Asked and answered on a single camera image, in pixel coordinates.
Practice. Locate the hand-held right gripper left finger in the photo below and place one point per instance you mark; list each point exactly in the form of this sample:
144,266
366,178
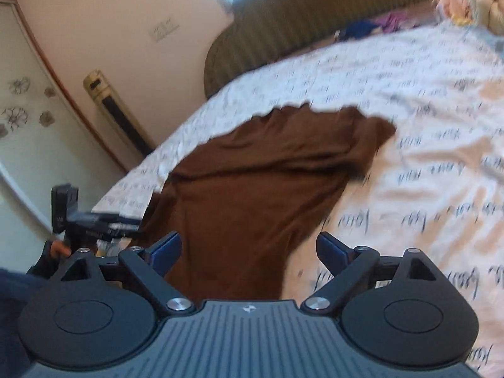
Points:
165,254

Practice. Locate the beige tower air conditioner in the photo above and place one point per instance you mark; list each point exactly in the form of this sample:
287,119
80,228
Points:
114,114

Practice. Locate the blue cloth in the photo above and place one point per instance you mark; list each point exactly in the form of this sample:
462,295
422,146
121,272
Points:
360,29

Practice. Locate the person's left hand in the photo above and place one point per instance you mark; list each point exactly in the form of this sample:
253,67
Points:
61,249

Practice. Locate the olive padded headboard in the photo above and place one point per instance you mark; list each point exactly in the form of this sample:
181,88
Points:
295,19

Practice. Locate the purple cloth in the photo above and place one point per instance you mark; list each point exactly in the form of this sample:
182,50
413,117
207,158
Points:
393,20

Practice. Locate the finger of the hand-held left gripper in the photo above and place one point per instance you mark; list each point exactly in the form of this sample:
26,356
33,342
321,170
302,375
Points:
128,219
126,232

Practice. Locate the white floral wardrobe door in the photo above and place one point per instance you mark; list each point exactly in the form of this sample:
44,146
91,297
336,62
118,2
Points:
35,126

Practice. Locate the person's left forearm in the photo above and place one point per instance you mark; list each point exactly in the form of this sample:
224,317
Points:
41,264

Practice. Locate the white script printed blanket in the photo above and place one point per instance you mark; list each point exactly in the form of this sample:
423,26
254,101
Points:
433,145

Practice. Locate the white wall socket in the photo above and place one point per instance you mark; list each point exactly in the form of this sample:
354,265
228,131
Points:
162,29

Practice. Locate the brown knit sweater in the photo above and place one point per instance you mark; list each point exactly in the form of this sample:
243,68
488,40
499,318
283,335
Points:
244,189

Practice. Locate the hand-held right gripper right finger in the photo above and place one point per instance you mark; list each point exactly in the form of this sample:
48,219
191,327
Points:
332,252

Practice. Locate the person's dark blue clothing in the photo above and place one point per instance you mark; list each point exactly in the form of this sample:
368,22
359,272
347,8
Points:
13,315

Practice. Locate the dark cloth with white tag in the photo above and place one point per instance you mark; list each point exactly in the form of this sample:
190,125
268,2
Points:
339,35

